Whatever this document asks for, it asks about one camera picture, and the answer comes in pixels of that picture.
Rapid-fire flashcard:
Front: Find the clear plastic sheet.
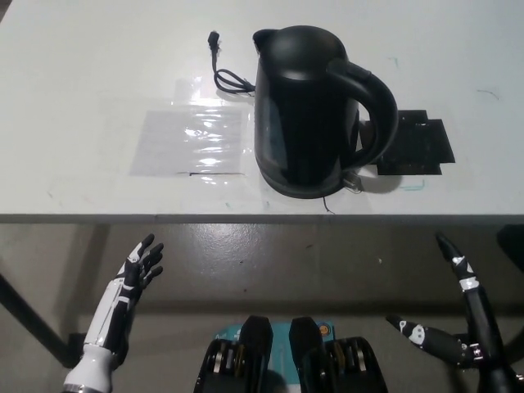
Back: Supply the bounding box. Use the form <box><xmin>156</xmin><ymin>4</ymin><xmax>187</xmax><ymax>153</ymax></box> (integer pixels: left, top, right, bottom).
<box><xmin>129</xmin><ymin>108</ymin><xmax>251</xmax><ymax>178</ymax></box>

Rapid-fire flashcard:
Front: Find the black power cord with plug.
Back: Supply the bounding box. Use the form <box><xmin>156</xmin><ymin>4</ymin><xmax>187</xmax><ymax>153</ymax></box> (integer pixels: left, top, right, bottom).
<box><xmin>207</xmin><ymin>29</ymin><xmax>258</xmax><ymax>97</ymax></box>

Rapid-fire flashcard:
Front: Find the black electric kettle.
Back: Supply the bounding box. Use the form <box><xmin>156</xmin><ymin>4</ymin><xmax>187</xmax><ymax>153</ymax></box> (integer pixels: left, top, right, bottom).
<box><xmin>251</xmin><ymin>25</ymin><xmax>400</xmax><ymax>193</ymax></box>

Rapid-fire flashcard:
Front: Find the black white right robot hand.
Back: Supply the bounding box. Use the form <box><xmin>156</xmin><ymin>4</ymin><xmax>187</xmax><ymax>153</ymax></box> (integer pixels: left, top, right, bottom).
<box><xmin>386</xmin><ymin>233</ymin><xmax>513</xmax><ymax>372</ymax></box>

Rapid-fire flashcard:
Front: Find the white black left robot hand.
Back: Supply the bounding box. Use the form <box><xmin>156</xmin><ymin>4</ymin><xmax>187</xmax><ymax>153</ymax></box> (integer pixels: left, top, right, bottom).
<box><xmin>81</xmin><ymin>233</ymin><xmax>165</xmax><ymax>358</ymax></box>

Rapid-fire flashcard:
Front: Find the black textured mat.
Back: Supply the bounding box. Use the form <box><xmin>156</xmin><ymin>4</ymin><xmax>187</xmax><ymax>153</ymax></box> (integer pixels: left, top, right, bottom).
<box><xmin>359</xmin><ymin>109</ymin><xmax>458</xmax><ymax>178</ymax></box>

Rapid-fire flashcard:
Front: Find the black metal table leg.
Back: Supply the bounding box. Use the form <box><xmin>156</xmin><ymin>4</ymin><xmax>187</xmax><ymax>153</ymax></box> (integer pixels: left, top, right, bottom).
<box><xmin>0</xmin><ymin>270</ymin><xmax>93</xmax><ymax>368</ymax></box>

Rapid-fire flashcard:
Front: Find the black kettle power base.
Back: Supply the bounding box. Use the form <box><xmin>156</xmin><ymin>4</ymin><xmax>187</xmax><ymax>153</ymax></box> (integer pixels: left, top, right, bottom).
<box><xmin>260</xmin><ymin>169</ymin><xmax>357</xmax><ymax>201</ymax></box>

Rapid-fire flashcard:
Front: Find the black teal robot body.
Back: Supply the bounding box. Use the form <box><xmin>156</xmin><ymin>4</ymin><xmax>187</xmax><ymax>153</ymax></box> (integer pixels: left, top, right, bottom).
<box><xmin>192</xmin><ymin>314</ymin><xmax>390</xmax><ymax>393</ymax></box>

